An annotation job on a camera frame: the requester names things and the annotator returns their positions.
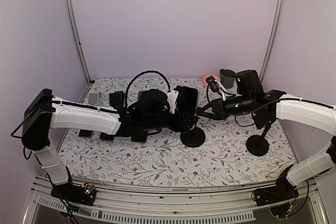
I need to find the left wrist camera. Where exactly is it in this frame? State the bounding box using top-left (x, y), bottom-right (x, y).
top-left (167, 86), bottom-right (183, 114)

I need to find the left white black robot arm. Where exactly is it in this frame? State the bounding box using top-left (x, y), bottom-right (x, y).
top-left (11, 86), bottom-right (199, 200)

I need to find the white phone stand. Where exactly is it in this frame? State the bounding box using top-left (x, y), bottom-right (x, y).
top-left (88, 92), bottom-right (104, 106)

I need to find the black phone blue edge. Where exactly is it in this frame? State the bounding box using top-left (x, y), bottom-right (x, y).
top-left (99, 133), bottom-right (114, 141)

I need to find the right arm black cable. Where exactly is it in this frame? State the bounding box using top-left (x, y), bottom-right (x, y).
top-left (206, 84), bottom-right (287, 127)

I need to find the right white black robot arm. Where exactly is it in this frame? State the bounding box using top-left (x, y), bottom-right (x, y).
top-left (197, 70), bottom-right (335, 201)

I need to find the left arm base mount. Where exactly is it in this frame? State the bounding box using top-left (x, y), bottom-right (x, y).
top-left (50, 177), bottom-right (97, 206)

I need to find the aluminium frame post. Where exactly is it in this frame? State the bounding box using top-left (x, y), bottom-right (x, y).
top-left (259, 0), bottom-right (285, 83)
top-left (64, 0), bottom-right (91, 84)

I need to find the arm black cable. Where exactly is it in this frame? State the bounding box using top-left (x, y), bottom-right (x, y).
top-left (124, 70), bottom-right (171, 106)
top-left (206, 84), bottom-right (287, 127)

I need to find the floral patterned table mat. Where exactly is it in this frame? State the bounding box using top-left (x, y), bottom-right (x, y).
top-left (59, 115), bottom-right (296, 187)

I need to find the left aluminium frame post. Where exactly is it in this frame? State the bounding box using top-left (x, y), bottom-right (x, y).
top-left (64, 0), bottom-right (91, 84)

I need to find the red white patterned bowl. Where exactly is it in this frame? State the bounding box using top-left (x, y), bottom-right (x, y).
top-left (201, 74), bottom-right (220, 86)

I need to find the right aluminium frame post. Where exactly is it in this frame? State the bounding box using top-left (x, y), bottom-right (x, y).
top-left (259, 0), bottom-right (285, 83)

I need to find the dark grey mug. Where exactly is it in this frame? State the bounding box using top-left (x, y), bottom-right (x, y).
top-left (220, 69), bottom-right (236, 89)

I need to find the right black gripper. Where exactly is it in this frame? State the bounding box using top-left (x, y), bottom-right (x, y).
top-left (198, 93), bottom-right (254, 121)

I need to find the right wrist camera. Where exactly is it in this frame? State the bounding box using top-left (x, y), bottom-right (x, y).
top-left (206, 76), bottom-right (226, 101)

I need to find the front aluminium rail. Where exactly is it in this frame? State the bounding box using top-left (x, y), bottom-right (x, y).
top-left (22, 176), bottom-right (323, 224)

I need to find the black phone silver edge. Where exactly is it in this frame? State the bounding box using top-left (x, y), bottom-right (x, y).
top-left (78, 130), bottom-right (93, 138)

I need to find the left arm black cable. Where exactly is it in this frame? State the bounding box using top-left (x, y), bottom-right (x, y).
top-left (124, 70), bottom-right (171, 106)

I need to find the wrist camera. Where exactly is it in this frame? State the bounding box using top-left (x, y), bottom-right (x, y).
top-left (167, 86), bottom-right (183, 114)
top-left (206, 76), bottom-right (226, 101)

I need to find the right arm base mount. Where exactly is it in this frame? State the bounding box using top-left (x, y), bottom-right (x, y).
top-left (251, 165), bottom-right (310, 220)

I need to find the black folding phone stand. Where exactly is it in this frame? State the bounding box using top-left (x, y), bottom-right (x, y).
top-left (109, 91), bottom-right (125, 110)

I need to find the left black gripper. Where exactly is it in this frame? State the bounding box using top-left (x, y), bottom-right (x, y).
top-left (143, 108), bottom-right (196, 132)

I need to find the black tall round-base stand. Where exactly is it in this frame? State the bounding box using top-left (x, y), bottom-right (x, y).
top-left (246, 123), bottom-right (271, 157)

